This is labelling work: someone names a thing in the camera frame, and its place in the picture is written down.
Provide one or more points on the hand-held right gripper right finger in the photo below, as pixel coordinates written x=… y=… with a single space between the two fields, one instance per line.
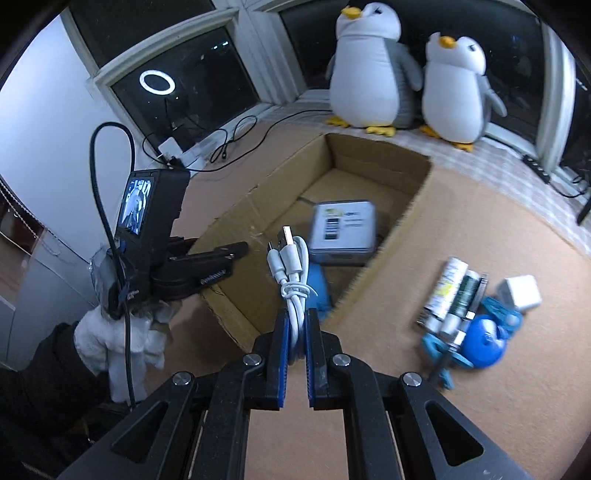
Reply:
x=312 y=364

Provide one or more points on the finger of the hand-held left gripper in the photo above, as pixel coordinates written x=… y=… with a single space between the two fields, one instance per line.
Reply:
x=194 y=279
x=221 y=251

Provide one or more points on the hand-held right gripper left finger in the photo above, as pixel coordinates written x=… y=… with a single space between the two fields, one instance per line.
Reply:
x=282 y=362

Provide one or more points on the light blue clip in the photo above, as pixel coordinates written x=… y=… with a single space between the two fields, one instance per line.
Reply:
x=436 y=348
x=501 y=309

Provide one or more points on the white patterned tube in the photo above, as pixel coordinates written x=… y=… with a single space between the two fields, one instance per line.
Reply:
x=445 y=286

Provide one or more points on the green lip balm tube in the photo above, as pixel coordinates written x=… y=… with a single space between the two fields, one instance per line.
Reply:
x=466 y=295

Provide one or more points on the blue round tape measure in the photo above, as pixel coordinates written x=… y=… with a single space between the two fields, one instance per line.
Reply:
x=485 y=344

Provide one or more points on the cardboard box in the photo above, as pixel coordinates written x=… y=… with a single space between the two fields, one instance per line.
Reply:
x=374 y=152

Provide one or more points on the black pen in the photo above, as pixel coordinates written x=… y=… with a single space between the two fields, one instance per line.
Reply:
x=484 y=286

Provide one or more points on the white charger cube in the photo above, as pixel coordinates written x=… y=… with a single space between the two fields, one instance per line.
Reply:
x=521 y=293

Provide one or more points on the person's left hand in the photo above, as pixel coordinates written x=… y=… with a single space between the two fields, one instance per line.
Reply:
x=111 y=341

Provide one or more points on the blue flat packet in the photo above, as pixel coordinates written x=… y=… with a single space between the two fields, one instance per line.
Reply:
x=319 y=290

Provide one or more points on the white adapter on sill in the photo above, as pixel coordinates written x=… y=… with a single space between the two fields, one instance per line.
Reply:
x=198 y=150

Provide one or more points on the grey tin box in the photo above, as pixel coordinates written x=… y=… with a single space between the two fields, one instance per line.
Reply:
x=344 y=230

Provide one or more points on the grey cabinet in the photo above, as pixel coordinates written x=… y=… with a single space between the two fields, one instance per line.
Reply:
x=32 y=277

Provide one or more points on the brown blanket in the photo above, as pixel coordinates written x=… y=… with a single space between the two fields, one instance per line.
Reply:
x=498 y=415

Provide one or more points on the large penguin plush toy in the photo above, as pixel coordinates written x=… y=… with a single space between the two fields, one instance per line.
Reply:
x=364 y=74

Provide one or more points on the plaid cloth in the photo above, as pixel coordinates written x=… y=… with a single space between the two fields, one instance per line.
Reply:
x=461 y=159

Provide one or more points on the small penguin plush toy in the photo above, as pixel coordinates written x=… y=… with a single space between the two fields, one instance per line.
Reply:
x=455 y=97

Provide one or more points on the black power strip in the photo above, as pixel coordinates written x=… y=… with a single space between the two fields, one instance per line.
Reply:
x=536 y=168

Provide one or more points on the white window frame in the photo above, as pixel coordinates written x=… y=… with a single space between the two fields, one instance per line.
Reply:
x=272 y=50

